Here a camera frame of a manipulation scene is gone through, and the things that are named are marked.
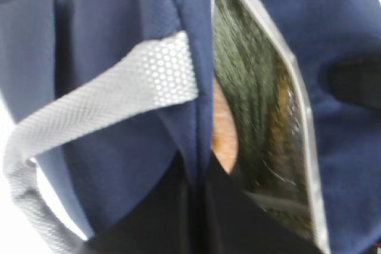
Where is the brown bread loaf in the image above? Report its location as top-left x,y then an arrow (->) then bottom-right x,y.
211,80 -> 239,174

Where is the navy blue lunch bag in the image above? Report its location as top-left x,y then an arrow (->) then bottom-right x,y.
1,0 -> 380,253

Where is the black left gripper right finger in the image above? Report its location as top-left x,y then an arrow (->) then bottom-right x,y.
205,152 -> 325,254

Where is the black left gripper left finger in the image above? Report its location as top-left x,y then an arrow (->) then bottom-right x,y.
80,151 -> 197,254

